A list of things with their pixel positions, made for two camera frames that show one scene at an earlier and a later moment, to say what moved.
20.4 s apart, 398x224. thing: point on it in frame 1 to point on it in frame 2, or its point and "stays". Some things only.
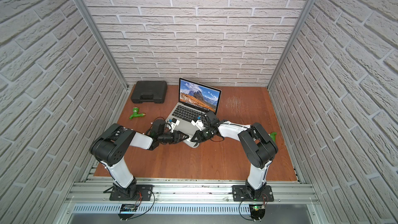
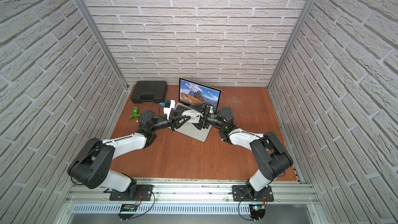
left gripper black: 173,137 to 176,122
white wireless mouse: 188,142 to 195,115
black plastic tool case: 149,91 stays
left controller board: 127,211 stays
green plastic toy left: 136,113 stays
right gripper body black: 204,135 to 204,121
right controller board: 257,211 stays
